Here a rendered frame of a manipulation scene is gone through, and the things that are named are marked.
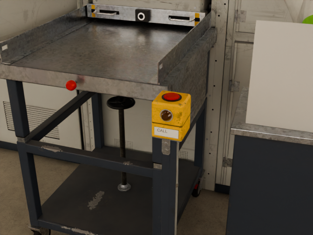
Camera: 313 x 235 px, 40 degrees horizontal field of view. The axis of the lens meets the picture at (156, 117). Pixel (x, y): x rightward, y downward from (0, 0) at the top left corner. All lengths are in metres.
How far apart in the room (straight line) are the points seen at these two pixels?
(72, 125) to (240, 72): 0.96
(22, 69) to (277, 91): 0.82
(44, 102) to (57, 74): 0.97
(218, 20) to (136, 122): 0.67
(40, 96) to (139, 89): 1.14
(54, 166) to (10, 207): 0.39
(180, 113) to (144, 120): 1.14
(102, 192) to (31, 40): 0.74
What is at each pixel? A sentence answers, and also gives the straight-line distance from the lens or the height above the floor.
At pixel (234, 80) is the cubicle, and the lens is 1.93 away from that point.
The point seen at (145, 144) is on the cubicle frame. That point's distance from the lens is 2.23.
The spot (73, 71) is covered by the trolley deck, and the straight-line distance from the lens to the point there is 1.41.
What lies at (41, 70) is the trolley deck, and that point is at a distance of 1.46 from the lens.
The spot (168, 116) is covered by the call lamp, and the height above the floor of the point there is 0.87.
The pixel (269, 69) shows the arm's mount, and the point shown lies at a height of 0.92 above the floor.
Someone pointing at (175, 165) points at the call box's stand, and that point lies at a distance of 1.14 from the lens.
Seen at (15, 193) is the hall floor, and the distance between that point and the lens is 2.34.
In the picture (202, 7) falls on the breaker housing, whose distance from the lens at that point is 1.87.
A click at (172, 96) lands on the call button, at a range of 1.06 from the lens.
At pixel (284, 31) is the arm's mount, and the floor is 1.03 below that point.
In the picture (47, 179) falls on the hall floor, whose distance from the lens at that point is 2.40.
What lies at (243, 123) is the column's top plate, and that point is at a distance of 1.29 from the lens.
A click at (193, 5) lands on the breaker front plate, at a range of 1.83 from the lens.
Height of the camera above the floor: 1.34
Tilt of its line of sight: 27 degrees down
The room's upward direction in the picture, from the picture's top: straight up
